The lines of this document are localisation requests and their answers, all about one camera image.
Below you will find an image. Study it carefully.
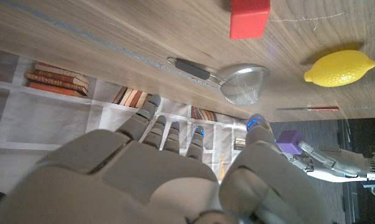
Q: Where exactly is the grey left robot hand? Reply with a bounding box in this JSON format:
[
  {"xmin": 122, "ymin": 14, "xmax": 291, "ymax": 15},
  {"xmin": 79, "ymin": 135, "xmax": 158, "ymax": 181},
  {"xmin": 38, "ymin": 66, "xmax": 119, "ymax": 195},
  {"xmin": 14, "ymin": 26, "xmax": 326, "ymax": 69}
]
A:
[{"xmin": 280, "ymin": 139, "xmax": 368, "ymax": 183}]

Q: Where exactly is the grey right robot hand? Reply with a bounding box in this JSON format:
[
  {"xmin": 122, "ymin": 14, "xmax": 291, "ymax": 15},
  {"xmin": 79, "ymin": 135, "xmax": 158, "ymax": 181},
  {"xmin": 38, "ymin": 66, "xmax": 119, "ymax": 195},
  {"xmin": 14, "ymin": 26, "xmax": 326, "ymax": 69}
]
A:
[{"xmin": 0, "ymin": 94, "xmax": 335, "ymax": 224}]

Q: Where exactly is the purple magnetic cube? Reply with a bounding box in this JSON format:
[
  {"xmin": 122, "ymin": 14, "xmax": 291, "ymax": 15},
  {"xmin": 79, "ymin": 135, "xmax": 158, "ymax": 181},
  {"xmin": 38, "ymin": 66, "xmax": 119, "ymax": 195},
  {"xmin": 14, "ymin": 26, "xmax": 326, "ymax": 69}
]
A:
[{"xmin": 276, "ymin": 129, "xmax": 305, "ymax": 156}]

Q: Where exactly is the red magnetic cube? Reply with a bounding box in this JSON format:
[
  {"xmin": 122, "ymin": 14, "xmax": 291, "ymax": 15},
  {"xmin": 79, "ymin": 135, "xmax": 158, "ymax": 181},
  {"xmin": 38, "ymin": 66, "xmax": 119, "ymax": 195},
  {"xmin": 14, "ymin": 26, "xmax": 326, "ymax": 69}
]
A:
[{"xmin": 229, "ymin": 0, "xmax": 272, "ymax": 40}]

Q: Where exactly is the yellow toy lemon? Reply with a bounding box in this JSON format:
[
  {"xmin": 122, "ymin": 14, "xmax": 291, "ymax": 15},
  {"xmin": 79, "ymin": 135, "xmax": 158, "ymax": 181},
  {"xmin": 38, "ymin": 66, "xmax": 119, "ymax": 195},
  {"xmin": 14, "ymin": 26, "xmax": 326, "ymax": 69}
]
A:
[{"xmin": 303, "ymin": 49, "xmax": 375, "ymax": 88}]

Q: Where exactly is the knife with red handle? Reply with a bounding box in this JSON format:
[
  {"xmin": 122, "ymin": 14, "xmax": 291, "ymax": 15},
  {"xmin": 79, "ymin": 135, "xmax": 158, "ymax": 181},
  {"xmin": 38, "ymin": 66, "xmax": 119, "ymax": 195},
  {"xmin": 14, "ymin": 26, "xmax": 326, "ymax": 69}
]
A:
[{"xmin": 276, "ymin": 106, "xmax": 341, "ymax": 112}]

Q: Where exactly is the metal sieve black handle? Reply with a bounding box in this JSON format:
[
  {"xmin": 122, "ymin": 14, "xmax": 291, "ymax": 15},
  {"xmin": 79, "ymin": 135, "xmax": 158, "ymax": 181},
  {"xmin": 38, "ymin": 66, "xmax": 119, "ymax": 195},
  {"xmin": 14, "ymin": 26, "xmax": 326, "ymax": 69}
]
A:
[{"xmin": 166, "ymin": 57, "xmax": 271, "ymax": 106}]

